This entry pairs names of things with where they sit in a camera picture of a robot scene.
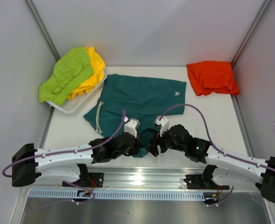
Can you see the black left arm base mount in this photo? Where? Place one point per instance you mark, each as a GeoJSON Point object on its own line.
{"type": "Point", "coordinates": [84, 178]}

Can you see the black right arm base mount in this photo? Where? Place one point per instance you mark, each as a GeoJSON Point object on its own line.
{"type": "Point", "coordinates": [204, 180]}

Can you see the white slotted cable duct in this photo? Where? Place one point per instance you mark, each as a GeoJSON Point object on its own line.
{"type": "Point", "coordinates": [122, 195]}

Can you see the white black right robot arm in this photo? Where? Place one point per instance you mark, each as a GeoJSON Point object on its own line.
{"type": "Point", "coordinates": [223, 167]}

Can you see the white perforated plastic basket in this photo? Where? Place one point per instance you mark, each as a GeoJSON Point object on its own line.
{"type": "Point", "coordinates": [70, 106]}

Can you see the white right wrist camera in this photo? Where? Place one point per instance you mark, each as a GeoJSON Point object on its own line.
{"type": "Point", "coordinates": [163, 124]}

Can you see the orange shorts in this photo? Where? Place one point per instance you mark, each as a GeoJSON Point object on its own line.
{"type": "Point", "coordinates": [212, 76]}

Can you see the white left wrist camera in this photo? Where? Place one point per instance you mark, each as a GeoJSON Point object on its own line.
{"type": "Point", "coordinates": [131, 126]}

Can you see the teal shorts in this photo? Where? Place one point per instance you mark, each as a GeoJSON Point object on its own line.
{"type": "Point", "coordinates": [143, 98]}

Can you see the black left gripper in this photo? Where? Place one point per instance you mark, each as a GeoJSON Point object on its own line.
{"type": "Point", "coordinates": [137, 146]}

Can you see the aluminium frame post right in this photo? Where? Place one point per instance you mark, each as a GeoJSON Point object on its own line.
{"type": "Point", "coordinates": [252, 30]}

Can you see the aluminium frame post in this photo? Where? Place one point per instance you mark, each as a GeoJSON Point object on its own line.
{"type": "Point", "coordinates": [42, 28]}
{"type": "Point", "coordinates": [252, 30]}

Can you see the lime green shorts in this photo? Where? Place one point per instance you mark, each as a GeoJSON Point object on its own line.
{"type": "Point", "coordinates": [68, 73]}

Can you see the yellow shorts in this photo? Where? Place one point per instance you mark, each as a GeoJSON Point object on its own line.
{"type": "Point", "coordinates": [89, 84]}

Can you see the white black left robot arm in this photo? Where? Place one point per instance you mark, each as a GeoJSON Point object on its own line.
{"type": "Point", "coordinates": [70, 164]}

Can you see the aluminium frame post left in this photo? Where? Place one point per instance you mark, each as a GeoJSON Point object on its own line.
{"type": "Point", "coordinates": [42, 28]}

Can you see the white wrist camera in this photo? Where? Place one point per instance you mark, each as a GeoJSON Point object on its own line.
{"type": "Point", "coordinates": [131, 126]}
{"type": "Point", "coordinates": [163, 124]}

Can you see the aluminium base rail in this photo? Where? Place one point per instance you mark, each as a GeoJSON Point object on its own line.
{"type": "Point", "coordinates": [121, 178]}

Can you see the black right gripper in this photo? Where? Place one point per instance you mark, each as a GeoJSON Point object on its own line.
{"type": "Point", "coordinates": [157, 139]}

